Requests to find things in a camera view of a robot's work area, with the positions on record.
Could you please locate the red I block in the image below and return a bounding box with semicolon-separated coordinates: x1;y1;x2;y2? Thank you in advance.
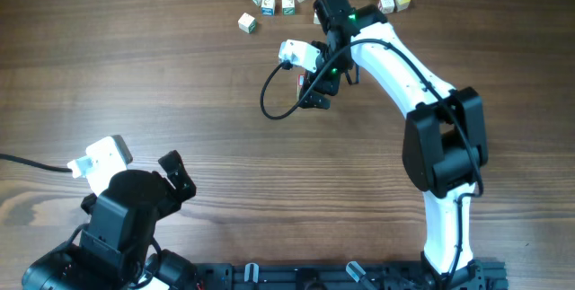
296;75;305;100

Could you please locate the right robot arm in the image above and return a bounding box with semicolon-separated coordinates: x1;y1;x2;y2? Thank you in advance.
297;0;488;289

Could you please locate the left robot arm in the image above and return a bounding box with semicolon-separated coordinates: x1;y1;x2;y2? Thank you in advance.
22;151;197;290

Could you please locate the green N block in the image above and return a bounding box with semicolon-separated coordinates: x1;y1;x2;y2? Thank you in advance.
281;0;296;15

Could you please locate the red Y block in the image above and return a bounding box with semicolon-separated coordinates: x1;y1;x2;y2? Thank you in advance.
378;0;395;14

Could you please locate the blue Z block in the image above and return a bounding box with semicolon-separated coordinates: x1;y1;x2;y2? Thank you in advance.
261;0;276;16

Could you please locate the yellow top block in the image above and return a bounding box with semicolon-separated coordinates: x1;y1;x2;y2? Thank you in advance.
394;0;411;12

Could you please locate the green corner white block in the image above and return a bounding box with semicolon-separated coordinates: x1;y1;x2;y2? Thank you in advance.
238;13;257;33

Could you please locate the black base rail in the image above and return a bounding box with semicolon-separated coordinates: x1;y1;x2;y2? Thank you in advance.
191;258;509;290

